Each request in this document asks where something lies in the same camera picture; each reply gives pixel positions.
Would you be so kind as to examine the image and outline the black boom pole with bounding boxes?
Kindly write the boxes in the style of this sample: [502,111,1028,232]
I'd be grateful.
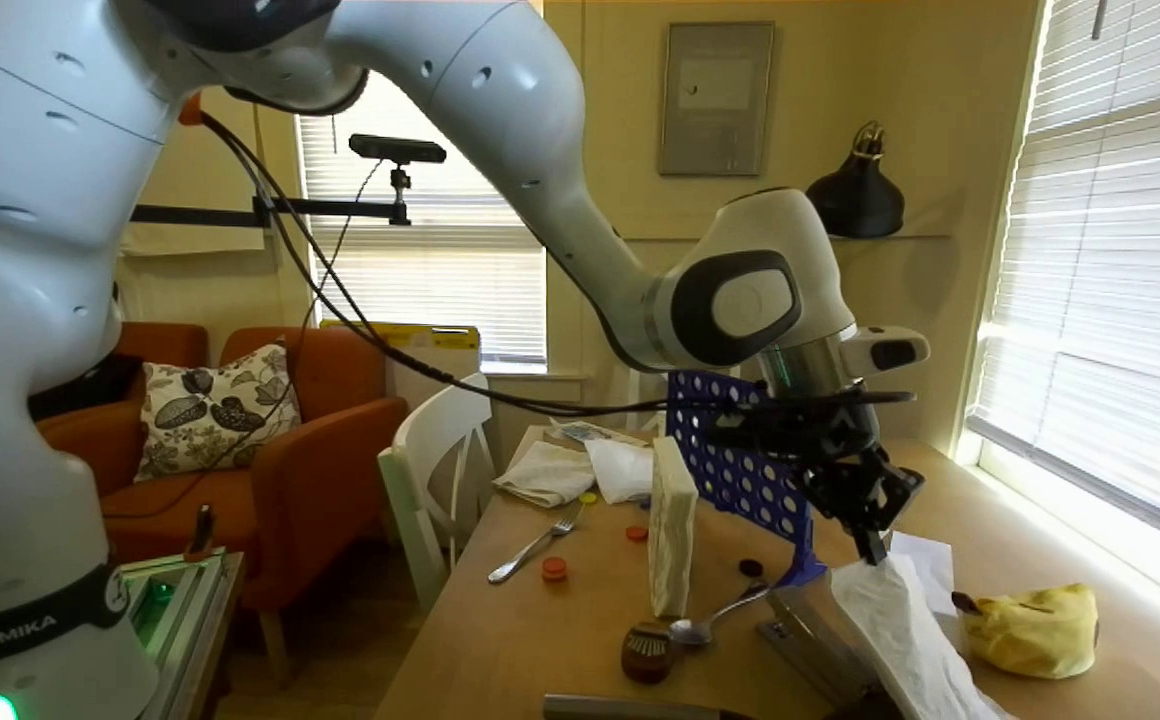
[129,159,419,232]

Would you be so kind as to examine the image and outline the large white paper napkin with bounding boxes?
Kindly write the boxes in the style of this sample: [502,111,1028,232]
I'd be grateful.
[580,438,662,510]

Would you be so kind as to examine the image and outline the black cable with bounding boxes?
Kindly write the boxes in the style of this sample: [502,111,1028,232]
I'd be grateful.
[195,111,673,420]

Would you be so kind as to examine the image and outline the orange armchair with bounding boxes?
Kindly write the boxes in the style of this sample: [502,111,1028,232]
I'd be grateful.
[31,321,415,632]

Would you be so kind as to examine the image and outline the silver metal spoon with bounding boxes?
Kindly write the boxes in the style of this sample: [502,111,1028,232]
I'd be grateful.
[664,580,786,656]

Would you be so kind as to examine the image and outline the single white paper towel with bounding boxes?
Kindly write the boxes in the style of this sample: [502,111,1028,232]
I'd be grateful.
[830,552,1012,720]

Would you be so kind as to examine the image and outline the black lamp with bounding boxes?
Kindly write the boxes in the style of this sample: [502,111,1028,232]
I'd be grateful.
[804,118,914,244]

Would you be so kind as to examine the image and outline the yellow cloth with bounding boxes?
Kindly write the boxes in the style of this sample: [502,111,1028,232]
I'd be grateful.
[952,580,1103,686]

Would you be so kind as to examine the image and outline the grey wall panel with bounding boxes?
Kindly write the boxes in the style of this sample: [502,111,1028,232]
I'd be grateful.
[658,17,786,183]

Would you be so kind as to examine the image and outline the leaf patterned pillow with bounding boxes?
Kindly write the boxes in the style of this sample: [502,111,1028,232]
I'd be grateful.
[133,340,303,489]

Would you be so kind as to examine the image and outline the white green equipment box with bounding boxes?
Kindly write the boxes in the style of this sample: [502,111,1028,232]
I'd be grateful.
[108,550,243,720]

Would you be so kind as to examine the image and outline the black camera on boom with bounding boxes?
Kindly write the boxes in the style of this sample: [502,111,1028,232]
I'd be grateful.
[346,130,454,174]

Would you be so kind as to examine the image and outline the brown round object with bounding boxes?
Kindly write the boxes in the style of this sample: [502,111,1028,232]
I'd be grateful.
[618,618,680,687]

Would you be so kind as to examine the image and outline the blue connect four frame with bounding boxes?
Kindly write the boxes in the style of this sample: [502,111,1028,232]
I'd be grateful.
[664,367,831,593]

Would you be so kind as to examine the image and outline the small white paper napkin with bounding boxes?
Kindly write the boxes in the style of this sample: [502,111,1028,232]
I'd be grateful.
[494,420,599,511]

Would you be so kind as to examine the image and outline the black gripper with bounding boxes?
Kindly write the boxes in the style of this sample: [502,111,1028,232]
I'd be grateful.
[796,406,932,571]

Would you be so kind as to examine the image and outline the white window blinds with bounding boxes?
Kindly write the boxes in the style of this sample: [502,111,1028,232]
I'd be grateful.
[959,0,1160,569]

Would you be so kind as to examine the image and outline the yellow box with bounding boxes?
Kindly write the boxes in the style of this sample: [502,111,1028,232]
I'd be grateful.
[366,321,485,413]

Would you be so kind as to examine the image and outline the white paper sheet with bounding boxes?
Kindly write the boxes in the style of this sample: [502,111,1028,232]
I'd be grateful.
[889,529,963,620]

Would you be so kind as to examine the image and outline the white blinds behind armchair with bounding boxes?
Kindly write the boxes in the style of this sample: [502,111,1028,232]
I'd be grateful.
[295,111,554,367]

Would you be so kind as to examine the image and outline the silver metal fork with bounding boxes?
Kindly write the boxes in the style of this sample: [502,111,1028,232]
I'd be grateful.
[481,511,584,593]

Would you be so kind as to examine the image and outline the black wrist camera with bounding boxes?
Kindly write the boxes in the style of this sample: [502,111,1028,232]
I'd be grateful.
[703,389,921,462]

